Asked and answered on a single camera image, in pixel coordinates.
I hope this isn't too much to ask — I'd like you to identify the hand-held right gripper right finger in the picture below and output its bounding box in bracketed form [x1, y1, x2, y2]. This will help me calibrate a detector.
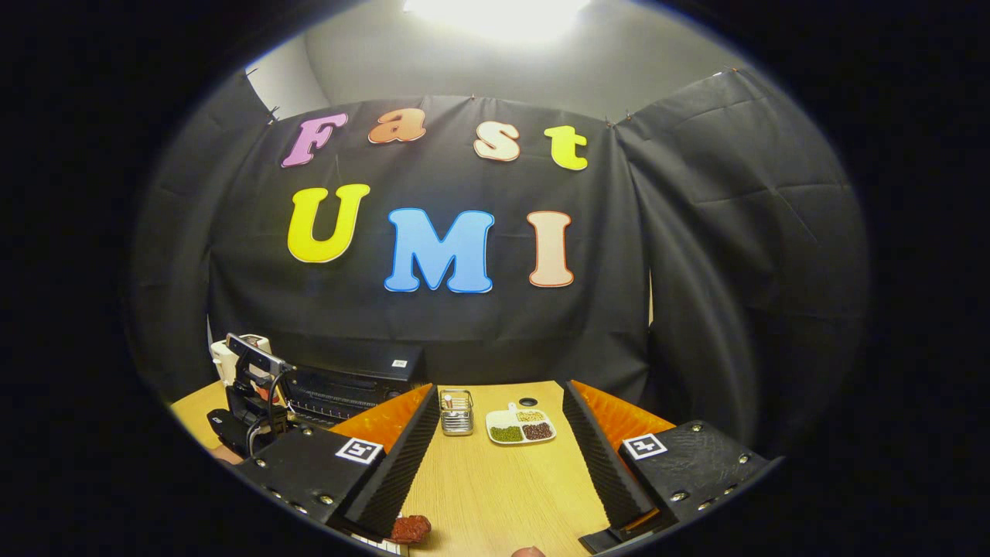
[563, 379, 778, 542]

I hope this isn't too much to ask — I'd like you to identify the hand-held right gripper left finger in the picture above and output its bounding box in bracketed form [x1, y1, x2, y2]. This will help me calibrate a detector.
[236, 383, 440, 541]

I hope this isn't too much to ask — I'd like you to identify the red meat slice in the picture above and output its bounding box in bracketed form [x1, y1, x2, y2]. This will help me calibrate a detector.
[389, 514, 432, 544]

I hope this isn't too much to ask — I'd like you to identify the black electric oven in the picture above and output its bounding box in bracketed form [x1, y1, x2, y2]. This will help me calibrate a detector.
[282, 340, 426, 430]

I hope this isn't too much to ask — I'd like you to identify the white toaster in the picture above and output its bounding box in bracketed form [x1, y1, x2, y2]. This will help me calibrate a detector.
[210, 334, 273, 388]

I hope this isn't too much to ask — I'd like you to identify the white slotted tray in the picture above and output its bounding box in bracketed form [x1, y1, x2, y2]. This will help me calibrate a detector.
[348, 526, 411, 557]

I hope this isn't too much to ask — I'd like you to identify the white divided dish with beans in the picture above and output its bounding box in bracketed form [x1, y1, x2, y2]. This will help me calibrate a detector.
[486, 402, 558, 446]

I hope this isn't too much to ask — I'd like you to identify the black backdrop cloth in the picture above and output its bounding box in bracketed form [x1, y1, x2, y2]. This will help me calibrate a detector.
[128, 66, 871, 457]

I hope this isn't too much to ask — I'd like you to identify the large ceiling light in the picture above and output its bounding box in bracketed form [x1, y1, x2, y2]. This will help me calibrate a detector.
[402, 0, 592, 43]

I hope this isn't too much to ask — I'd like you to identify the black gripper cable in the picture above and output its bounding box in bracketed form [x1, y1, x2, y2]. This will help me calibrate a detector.
[246, 370, 293, 457]

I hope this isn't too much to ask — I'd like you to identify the metal wire holder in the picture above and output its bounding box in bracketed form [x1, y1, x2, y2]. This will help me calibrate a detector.
[439, 388, 475, 437]

